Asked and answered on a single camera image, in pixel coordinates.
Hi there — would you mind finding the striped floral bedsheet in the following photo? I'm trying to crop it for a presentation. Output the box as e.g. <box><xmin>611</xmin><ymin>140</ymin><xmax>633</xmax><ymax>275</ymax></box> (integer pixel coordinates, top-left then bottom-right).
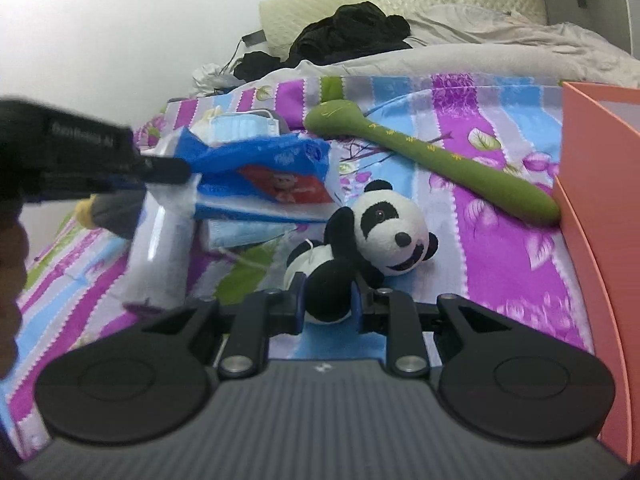
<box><xmin>0</xmin><ymin>74</ymin><xmax>608</xmax><ymax>461</ymax></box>

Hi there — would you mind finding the grey yellow soft toy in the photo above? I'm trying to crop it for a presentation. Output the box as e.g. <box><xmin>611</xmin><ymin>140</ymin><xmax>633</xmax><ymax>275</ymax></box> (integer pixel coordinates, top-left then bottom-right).
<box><xmin>75</xmin><ymin>195</ymin><xmax>147</xmax><ymax>239</ymax></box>

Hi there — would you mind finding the orange cardboard box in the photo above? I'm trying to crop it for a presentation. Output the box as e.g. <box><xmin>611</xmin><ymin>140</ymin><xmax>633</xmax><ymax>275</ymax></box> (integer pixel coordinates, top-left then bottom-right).
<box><xmin>552</xmin><ymin>81</ymin><xmax>640</xmax><ymax>467</ymax></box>

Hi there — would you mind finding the small black garment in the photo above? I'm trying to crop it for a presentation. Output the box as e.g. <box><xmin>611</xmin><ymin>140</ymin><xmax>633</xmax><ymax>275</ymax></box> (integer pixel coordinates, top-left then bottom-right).
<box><xmin>233</xmin><ymin>51</ymin><xmax>287</xmax><ymax>84</ymax></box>

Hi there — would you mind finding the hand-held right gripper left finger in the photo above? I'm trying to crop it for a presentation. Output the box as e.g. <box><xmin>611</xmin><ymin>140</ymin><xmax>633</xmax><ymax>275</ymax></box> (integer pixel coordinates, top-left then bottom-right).
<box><xmin>141</xmin><ymin>271</ymin><xmax>307</xmax><ymax>380</ymax></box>

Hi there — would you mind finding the grey charger cable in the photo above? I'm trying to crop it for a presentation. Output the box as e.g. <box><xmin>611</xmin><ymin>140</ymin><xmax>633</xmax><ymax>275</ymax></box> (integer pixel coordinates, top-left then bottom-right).
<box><xmin>222</xmin><ymin>40</ymin><xmax>251</xmax><ymax>77</ymax></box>

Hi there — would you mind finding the green plush stick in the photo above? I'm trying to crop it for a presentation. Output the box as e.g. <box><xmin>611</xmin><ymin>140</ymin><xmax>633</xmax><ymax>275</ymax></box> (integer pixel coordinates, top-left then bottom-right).
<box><xmin>304</xmin><ymin>100</ymin><xmax>561</xmax><ymax>226</ymax></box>

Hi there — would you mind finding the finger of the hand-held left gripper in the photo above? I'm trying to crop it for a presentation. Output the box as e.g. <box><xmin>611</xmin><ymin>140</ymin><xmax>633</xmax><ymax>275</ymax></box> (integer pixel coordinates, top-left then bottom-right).
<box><xmin>89</xmin><ymin>179</ymin><xmax>149</xmax><ymax>196</ymax></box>
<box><xmin>136</xmin><ymin>156</ymin><xmax>191</xmax><ymax>185</ymax></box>

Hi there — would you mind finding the large black garment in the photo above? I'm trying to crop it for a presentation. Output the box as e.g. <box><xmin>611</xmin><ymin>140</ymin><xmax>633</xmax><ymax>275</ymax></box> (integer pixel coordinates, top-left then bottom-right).
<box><xmin>287</xmin><ymin>1</ymin><xmax>414</xmax><ymax>69</ymax></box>

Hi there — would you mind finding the panda plush toy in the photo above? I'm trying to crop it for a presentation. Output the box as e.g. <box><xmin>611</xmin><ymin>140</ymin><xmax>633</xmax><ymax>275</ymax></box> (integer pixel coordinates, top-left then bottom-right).
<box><xmin>285</xmin><ymin>180</ymin><xmax>440</xmax><ymax>325</ymax></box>

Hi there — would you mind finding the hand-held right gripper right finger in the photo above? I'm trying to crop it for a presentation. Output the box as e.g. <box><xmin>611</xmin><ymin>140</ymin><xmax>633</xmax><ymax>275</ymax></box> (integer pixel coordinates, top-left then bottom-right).
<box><xmin>350</xmin><ymin>277</ymin><xmax>518</xmax><ymax>377</ymax></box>

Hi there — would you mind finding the white crumpled cloth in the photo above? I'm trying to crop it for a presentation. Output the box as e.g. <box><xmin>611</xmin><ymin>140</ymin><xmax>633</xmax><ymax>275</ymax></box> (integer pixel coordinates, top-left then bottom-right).
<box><xmin>192</xmin><ymin>62</ymin><xmax>242</xmax><ymax>99</ymax></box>

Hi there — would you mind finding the grey duvet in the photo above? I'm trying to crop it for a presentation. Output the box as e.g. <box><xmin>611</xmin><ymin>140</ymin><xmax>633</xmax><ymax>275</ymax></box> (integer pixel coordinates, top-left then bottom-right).
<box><xmin>260</xmin><ymin>4</ymin><xmax>640</xmax><ymax>92</ymax></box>

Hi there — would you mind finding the white cylinder with purple end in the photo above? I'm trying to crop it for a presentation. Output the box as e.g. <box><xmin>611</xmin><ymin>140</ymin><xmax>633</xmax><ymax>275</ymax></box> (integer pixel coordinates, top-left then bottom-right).
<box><xmin>124</xmin><ymin>185</ymin><xmax>197</xmax><ymax>317</ymax></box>

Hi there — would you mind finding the blue face mask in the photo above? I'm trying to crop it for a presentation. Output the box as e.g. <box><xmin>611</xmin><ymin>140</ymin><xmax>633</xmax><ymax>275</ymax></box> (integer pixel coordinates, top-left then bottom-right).
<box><xmin>192</xmin><ymin>109</ymin><xmax>284</xmax><ymax>144</ymax></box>
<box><xmin>204</xmin><ymin>217</ymin><xmax>302</xmax><ymax>272</ymax></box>

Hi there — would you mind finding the blue red tissue packet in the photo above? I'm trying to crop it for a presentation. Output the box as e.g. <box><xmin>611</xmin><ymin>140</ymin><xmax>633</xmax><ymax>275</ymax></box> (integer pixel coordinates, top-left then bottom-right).
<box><xmin>182</xmin><ymin>127</ymin><xmax>342</xmax><ymax>224</ymax></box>

